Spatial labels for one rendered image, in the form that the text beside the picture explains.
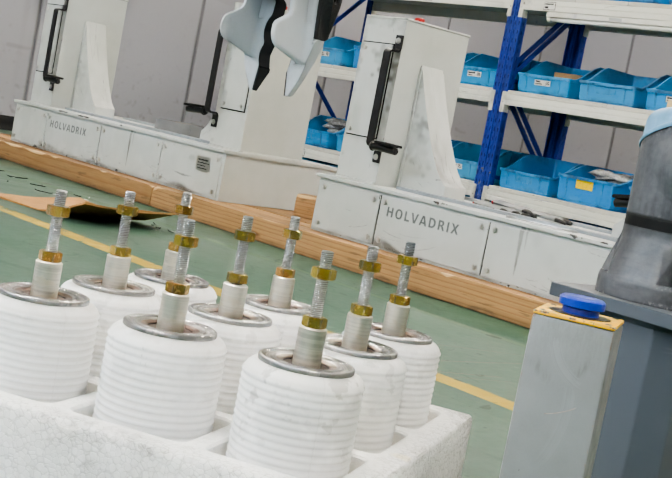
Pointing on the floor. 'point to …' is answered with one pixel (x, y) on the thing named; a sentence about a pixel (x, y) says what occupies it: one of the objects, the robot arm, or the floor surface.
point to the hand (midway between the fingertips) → (278, 79)
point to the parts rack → (593, 113)
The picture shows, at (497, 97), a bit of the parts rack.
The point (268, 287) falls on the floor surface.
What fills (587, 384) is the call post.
